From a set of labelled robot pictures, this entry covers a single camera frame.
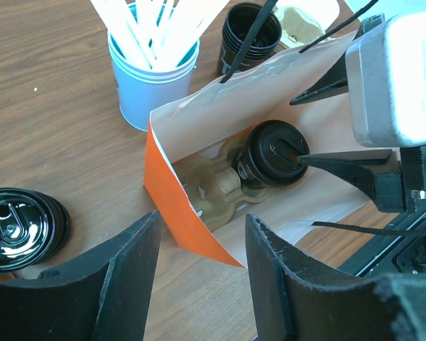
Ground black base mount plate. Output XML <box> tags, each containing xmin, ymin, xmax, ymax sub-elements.
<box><xmin>339</xmin><ymin>203</ymin><xmax>426</xmax><ymax>278</ymax></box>

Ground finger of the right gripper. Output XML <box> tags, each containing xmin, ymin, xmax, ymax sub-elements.
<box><xmin>290</xmin><ymin>53</ymin><xmax>349</xmax><ymax>105</ymax></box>

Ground cream square plate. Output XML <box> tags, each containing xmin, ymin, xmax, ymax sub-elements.
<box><xmin>275</xmin><ymin>0</ymin><xmax>340</xmax><ymax>31</ymax></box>

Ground blue straw holder cup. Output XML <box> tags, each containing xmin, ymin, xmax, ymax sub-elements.
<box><xmin>108</xmin><ymin>34</ymin><xmax>200</xmax><ymax>131</ymax></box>

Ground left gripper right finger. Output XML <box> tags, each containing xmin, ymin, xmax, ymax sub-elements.
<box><xmin>245</xmin><ymin>214</ymin><xmax>426</xmax><ymax>340</ymax></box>

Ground stack of black lids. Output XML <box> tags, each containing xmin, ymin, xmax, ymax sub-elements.
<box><xmin>0</xmin><ymin>188</ymin><xmax>71</xmax><ymax>274</ymax></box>

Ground single black cup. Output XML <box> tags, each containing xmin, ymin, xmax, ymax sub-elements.
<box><xmin>232</xmin><ymin>145</ymin><xmax>266</xmax><ymax>188</ymax></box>

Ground cardboard cup carrier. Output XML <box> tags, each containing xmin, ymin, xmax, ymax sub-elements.
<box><xmin>173</xmin><ymin>135</ymin><xmax>279</xmax><ymax>232</ymax></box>
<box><xmin>275</xmin><ymin>6</ymin><xmax>325</xmax><ymax>49</ymax></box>

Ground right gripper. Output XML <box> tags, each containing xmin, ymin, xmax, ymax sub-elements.
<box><xmin>297</xmin><ymin>145</ymin><xmax>426</xmax><ymax>213</ymax></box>

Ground black cup lid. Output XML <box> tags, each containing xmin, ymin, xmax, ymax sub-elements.
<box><xmin>246</xmin><ymin>120</ymin><xmax>310</xmax><ymax>187</ymax></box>

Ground white wrapped straws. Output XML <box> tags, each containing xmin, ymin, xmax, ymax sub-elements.
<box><xmin>91</xmin><ymin>1</ymin><xmax>228</xmax><ymax>72</ymax></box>

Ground stack of black cups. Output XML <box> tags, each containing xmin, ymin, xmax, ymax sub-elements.
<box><xmin>217</xmin><ymin>1</ymin><xmax>283</xmax><ymax>77</ymax></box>

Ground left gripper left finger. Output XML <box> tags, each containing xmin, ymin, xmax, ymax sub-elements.
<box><xmin>0</xmin><ymin>211</ymin><xmax>162</xmax><ymax>340</ymax></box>

